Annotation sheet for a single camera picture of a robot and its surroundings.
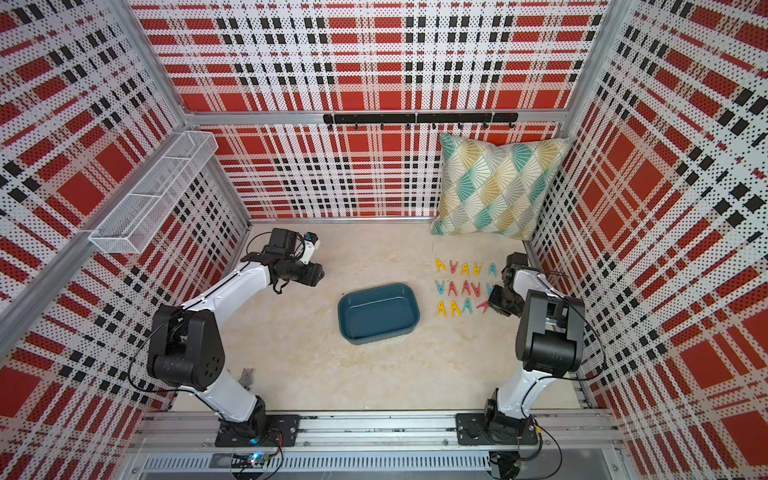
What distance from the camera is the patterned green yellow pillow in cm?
92

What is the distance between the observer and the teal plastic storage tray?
2.94 feet

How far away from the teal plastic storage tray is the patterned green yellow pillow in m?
0.36
